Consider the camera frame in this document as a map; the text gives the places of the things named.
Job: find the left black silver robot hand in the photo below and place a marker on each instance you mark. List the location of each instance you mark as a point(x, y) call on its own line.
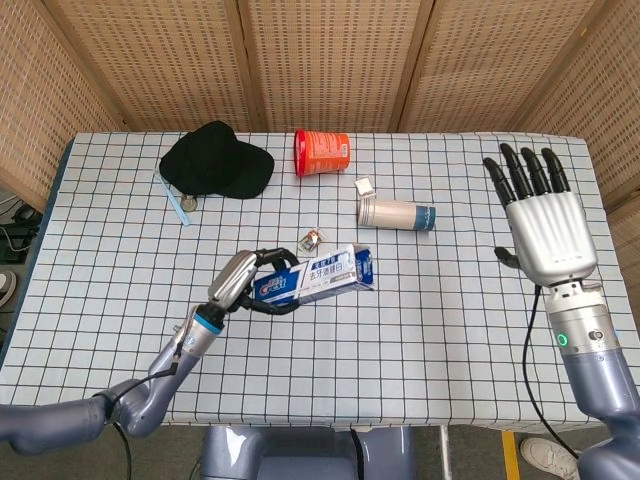
point(232, 280)

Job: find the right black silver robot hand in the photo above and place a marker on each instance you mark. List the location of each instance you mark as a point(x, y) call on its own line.
point(550, 235)

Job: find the blue white toothpaste box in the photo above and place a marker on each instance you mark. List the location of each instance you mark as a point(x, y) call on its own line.
point(325, 275)

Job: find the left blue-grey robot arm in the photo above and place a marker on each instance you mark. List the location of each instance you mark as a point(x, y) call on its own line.
point(155, 395)

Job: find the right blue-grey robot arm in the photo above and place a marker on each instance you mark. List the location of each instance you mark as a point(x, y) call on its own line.
point(595, 370)

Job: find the small round metal disc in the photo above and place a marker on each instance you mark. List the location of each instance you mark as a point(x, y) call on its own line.
point(189, 204)

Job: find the small crumpled snack wrapper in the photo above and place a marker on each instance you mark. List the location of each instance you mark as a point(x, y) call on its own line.
point(311, 240)

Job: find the light blue toothbrush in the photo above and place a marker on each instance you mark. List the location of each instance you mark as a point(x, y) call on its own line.
point(176, 202)

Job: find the black baseball cap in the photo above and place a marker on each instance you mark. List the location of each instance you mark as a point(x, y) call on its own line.
point(215, 160)

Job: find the woven bamboo screen panel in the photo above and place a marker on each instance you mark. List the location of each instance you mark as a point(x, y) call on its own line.
point(490, 60)
point(45, 90)
point(170, 60)
point(330, 60)
point(600, 110)

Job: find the beige blue thermos bottle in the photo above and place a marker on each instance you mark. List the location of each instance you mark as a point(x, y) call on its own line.
point(395, 214)

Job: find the orange plastic tub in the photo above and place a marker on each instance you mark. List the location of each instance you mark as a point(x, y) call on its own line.
point(325, 152)

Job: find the white square flip lid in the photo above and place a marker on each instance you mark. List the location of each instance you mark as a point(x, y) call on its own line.
point(364, 186)

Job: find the white blue checkered tablecloth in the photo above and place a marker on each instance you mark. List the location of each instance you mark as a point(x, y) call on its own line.
point(375, 360)

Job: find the blue-grey robot torso base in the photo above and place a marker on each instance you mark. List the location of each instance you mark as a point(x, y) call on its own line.
point(300, 455)

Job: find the white sneaker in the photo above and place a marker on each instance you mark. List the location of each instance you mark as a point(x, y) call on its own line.
point(547, 455)

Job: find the yellow floor tape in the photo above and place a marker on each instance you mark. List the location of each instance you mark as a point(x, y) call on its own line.
point(510, 455)

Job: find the grey white shoe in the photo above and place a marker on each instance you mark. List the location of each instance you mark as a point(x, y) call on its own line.
point(6, 287)

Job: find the white table leg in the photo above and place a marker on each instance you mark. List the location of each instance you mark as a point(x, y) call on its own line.
point(444, 450)

